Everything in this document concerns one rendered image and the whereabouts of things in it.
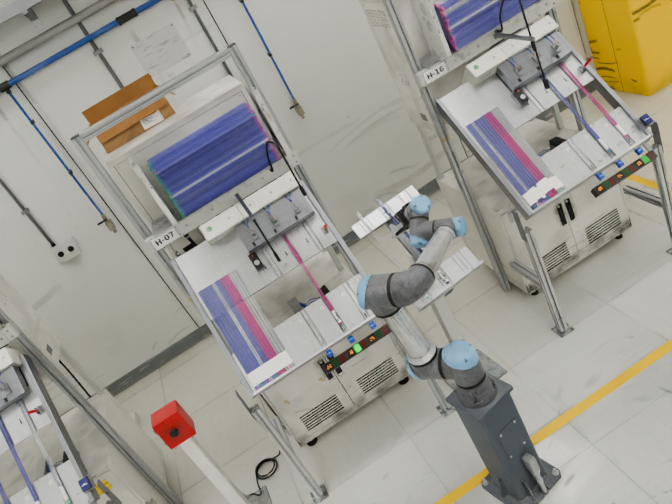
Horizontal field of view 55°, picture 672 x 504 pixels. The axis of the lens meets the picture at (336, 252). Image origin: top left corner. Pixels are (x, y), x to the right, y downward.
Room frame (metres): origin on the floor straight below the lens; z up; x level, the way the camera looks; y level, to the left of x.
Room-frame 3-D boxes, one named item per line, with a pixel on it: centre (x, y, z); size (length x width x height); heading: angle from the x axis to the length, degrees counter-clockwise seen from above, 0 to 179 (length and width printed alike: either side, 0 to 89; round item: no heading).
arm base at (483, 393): (1.76, -0.21, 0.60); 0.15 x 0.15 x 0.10
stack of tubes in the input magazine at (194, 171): (2.76, 0.27, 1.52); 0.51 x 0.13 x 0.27; 97
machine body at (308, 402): (2.87, 0.34, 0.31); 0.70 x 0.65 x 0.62; 97
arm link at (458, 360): (1.76, -0.20, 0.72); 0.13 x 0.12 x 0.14; 50
